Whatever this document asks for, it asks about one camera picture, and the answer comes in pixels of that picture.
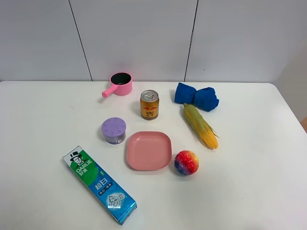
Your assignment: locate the blue folded towel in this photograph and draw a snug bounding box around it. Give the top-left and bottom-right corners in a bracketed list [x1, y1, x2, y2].
[174, 83, 219, 112]

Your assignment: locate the green blue toothpaste box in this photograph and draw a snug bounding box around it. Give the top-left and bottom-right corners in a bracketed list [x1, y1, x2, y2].
[62, 146, 137, 225]

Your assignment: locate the toy corn cob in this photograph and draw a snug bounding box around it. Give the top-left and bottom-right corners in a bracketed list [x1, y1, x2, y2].
[183, 103, 218, 150]

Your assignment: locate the rainbow coloured ball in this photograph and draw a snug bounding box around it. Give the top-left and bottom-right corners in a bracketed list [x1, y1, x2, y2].
[174, 150, 199, 176]

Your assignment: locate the pink square plate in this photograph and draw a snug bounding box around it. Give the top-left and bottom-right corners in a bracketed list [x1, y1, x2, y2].
[127, 131, 172, 171]

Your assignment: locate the purple air freshener jar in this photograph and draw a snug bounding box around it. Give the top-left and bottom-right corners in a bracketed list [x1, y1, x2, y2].
[101, 117, 127, 144]

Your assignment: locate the pink toy saucepan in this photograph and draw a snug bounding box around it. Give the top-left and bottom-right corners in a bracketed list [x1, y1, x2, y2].
[102, 72, 132, 98]

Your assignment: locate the gold drink can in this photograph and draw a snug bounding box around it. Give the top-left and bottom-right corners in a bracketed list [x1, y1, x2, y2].
[140, 90, 159, 120]

